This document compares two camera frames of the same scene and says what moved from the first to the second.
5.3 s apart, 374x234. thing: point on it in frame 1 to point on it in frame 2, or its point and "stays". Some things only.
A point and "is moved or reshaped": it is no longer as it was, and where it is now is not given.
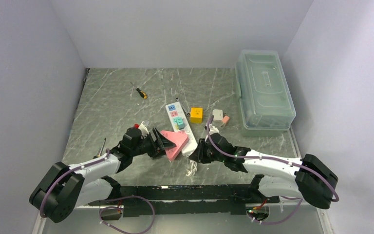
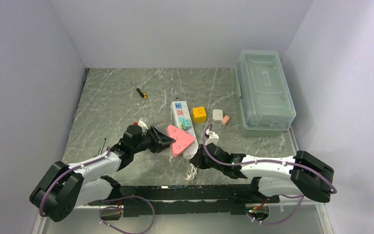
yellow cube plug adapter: x=196 y=115 is moved or reshaped
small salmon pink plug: x=225 y=120 stays
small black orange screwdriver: x=141 y=92 stays
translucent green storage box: x=267 y=107 stays
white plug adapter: x=217 y=114 stays
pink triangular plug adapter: x=178 y=138 is moved or reshaped
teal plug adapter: x=179 y=121 to x=186 y=125
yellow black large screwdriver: x=102 y=147 stays
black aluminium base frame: x=137 y=200 stays
